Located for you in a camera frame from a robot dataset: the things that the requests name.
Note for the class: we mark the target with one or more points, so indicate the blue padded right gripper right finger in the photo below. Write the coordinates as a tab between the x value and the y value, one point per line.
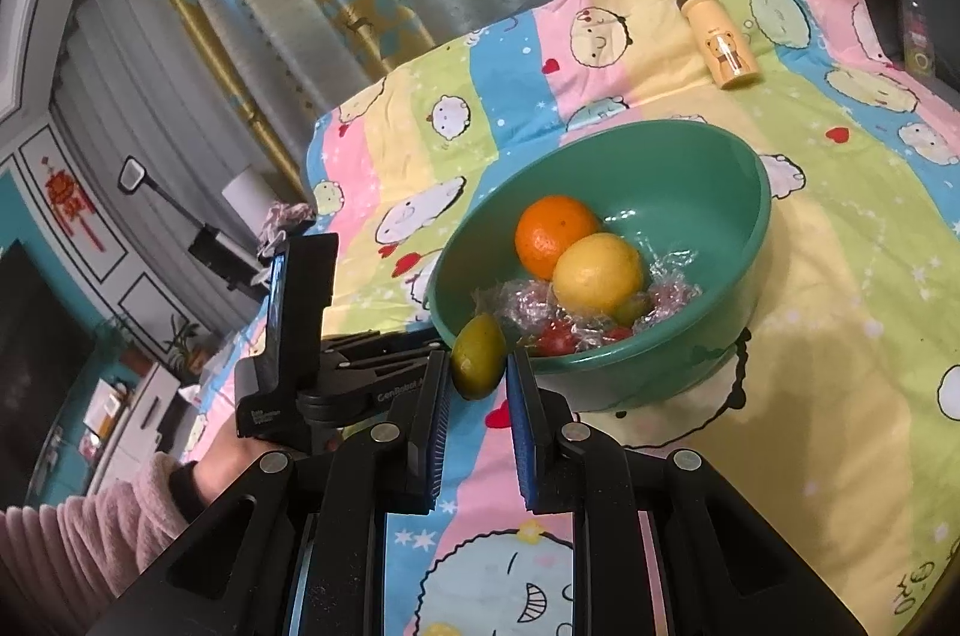
544	474

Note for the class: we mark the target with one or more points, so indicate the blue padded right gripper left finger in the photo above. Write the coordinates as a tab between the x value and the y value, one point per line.
426	443

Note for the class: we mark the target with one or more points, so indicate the small green olive fruit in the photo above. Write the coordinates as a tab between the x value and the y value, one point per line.
633	309
478	357

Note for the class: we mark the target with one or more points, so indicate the red cherry tomato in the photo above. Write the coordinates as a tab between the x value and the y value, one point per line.
557	339

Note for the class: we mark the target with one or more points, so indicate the plastic red fruits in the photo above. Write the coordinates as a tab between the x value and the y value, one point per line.
524	305

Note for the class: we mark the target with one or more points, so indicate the yellow grapefruit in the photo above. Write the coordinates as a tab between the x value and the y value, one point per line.
597	274

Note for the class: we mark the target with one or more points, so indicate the orange fruit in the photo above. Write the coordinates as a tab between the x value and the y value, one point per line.
547	228

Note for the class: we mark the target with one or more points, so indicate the pink fuzzy sleeve forearm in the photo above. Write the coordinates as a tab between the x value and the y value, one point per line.
63	566

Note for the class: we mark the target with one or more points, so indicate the person's left hand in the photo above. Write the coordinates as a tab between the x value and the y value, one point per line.
227	458

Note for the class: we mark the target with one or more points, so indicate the potted green plant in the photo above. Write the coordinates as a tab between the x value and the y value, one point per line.
182	346

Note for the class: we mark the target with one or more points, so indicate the black floor lamp stand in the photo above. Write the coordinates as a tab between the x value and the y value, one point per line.
210	246

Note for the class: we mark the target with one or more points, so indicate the crumpled patterned cloth on chair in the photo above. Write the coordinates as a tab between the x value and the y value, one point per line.
283	221

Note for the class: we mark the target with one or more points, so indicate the white tv cabinet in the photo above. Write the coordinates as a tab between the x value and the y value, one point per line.
147	424

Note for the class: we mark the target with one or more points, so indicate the white cylindrical lamp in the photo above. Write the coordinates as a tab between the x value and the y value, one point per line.
251	198

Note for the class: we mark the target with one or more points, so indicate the green plastic basin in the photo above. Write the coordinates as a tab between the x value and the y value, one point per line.
663	186

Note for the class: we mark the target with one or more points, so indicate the black television screen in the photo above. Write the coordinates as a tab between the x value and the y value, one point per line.
42	351

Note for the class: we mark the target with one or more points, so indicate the yellow cartoon thermos bottle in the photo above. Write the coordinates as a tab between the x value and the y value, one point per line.
721	43

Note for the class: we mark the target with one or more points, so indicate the red paper wall decoration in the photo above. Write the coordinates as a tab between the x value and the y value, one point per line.
71	206

